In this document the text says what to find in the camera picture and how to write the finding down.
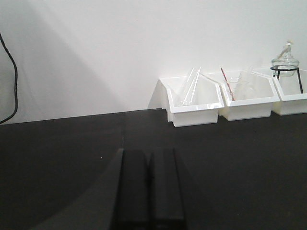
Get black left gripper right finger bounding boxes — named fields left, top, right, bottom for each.
left=149, top=148, right=185, bottom=230

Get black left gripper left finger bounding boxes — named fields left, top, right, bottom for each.
left=115, top=149, right=149, bottom=230

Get small glass beaker in bin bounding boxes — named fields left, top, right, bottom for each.
left=224, top=81, right=256, bottom=101

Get glass tubes in bin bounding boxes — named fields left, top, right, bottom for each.
left=179, top=67, right=201, bottom=106

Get white bin left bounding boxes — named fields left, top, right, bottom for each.
left=148, top=76, right=224, bottom=127

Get white bin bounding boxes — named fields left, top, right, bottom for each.
left=253, top=68, right=307, bottom=115
left=148, top=76, right=224, bottom=127
left=204, top=70, right=279, bottom=121

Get white bin middle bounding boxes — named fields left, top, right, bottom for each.
left=204, top=70, right=279, bottom=121

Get white bin right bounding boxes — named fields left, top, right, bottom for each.
left=253, top=68, right=307, bottom=115

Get glass alcohol lamp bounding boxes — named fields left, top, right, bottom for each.
left=271, top=40, right=299, bottom=77

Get black tripod stand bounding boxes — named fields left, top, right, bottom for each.
left=270, top=65, right=304, bottom=94

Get black hanging cable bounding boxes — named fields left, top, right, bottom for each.
left=0, top=33, right=19, bottom=125

